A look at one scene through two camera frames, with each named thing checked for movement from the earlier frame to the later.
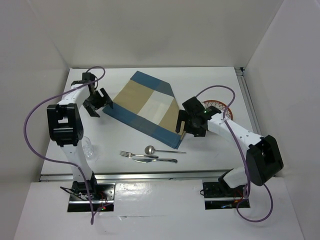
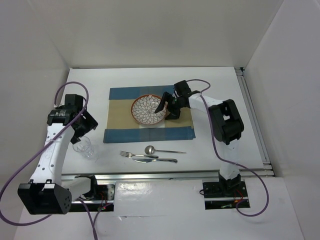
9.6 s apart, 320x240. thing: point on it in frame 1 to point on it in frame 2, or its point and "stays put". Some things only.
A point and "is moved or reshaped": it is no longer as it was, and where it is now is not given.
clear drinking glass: x=87 y=147 stays put
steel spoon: x=150 y=149 stays put
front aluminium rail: x=214 y=175 stays put
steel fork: x=129 y=155 stays put
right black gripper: x=183 y=116 to x=174 y=113
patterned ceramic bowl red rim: x=220 y=105 is moved or reshaped
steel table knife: x=148 y=160 stays put
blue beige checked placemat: x=149 y=106 is moved or reshaped
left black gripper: x=103 y=101 to x=89 y=123
